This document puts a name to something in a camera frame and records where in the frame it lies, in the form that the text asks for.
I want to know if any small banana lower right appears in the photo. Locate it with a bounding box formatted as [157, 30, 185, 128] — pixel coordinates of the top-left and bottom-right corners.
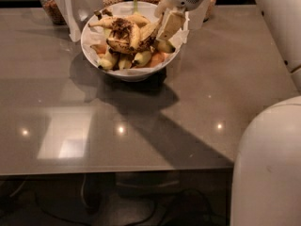
[133, 51, 152, 67]

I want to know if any small banana lower left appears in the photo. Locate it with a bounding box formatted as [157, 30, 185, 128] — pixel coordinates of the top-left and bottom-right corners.
[98, 50, 119, 71]

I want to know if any orange fruit piece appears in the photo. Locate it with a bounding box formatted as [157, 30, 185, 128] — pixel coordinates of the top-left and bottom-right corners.
[146, 52, 166, 68]

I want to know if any left glass grain jar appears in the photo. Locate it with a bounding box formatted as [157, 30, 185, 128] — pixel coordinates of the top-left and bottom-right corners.
[40, 0, 66, 25]

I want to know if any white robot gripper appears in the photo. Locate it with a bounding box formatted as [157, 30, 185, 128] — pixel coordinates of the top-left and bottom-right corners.
[154, 0, 204, 40]

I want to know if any banana at upper left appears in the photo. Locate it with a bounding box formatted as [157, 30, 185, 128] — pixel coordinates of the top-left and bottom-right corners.
[87, 14, 151, 28]

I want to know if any greenish banana right side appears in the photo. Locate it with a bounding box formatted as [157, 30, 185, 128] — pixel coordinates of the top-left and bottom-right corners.
[152, 40, 176, 54]

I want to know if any spotted ripe banana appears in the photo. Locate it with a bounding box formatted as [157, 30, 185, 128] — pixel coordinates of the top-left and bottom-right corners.
[137, 17, 163, 52]

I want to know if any black floor cable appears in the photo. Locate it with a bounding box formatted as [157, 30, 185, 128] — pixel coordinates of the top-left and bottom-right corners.
[31, 186, 233, 226]

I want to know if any far right glass jar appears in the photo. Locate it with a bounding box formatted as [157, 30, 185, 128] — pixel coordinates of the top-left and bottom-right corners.
[203, 0, 216, 22]

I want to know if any small banana lower middle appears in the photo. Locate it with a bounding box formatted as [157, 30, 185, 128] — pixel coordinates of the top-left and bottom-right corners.
[119, 54, 133, 70]

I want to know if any white ceramic bowl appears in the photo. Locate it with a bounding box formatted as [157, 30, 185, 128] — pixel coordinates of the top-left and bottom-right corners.
[81, 2, 182, 81]

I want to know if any right clear acrylic stand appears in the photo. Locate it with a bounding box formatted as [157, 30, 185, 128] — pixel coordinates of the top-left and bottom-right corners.
[167, 0, 210, 31]

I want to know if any brown spotted banana centre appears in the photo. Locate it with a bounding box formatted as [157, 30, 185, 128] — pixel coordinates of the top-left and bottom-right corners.
[106, 18, 141, 54]

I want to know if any small banana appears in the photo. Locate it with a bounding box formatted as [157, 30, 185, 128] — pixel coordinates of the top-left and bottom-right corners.
[119, 54, 133, 70]
[133, 51, 152, 67]
[98, 50, 119, 71]

